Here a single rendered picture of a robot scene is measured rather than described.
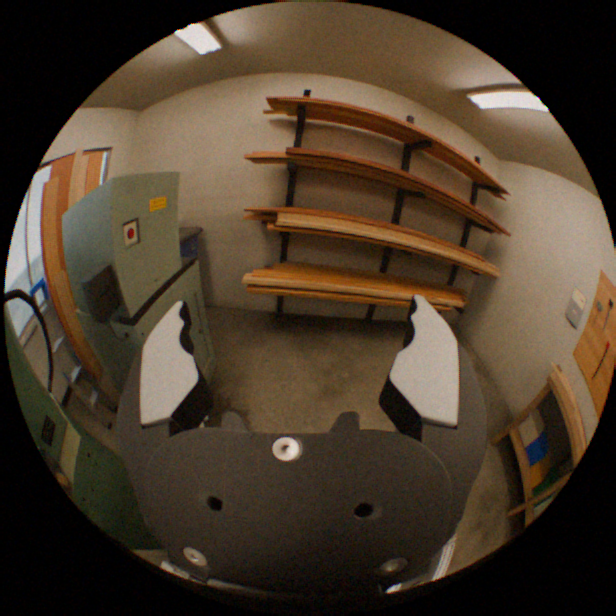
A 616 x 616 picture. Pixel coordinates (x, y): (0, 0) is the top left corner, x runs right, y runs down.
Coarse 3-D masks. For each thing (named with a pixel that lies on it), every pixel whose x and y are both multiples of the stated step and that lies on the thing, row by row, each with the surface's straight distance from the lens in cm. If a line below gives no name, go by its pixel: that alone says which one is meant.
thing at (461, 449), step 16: (464, 352) 9; (464, 368) 8; (464, 384) 8; (464, 400) 7; (480, 400) 8; (464, 416) 7; (480, 416) 7; (416, 432) 6; (432, 432) 6; (448, 432) 6; (464, 432) 7; (480, 432) 7; (432, 448) 6; (448, 448) 6; (464, 448) 6; (480, 448) 7; (448, 464) 6; (464, 464) 6; (480, 464) 7; (464, 480) 6; (464, 496) 6
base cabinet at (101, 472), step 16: (96, 448) 91; (96, 464) 91; (112, 464) 97; (96, 480) 94; (112, 480) 99; (128, 480) 107; (96, 496) 97; (112, 496) 103; (128, 496) 110; (96, 512) 101; (112, 512) 107; (128, 512) 114; (112, 528) 111; (128, 528) 119; (144, 528) 129; (128, 544) 125; (144, 544) 135; (160, 544) 149
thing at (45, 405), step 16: (16, 336) 91; (16, 352) 79; (16, 368) 81; (32, 368) 99; (16, 384) 82; (32, 384) 82; (32, 400) 84; (48, 400) 86; (32, 416) 86; (48, 416) 88; (64, 432) 92; (48, 448) 93
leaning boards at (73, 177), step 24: (72, 168) 233; (96, 168) 246; (48, 192) 218; (72, 192) 228; (48, 216) 213; (48, 240) 210; (48, 264) 208; (48, 288) 211; (72, 312) 206; (72, 336) 211; (96, 360) 225
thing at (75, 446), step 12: (60, 408) 102; (72, 432) 88; (72, 444) 87; (84, 444) 85; (72, 456) 87; (84, 456) 86; (60, 468) 98; (72, 468) 88; (84, 468) 88; (72, 480) 89; (84, 480) 91; (72, 492) 91; (84, 492) 93; (84, 504) 96
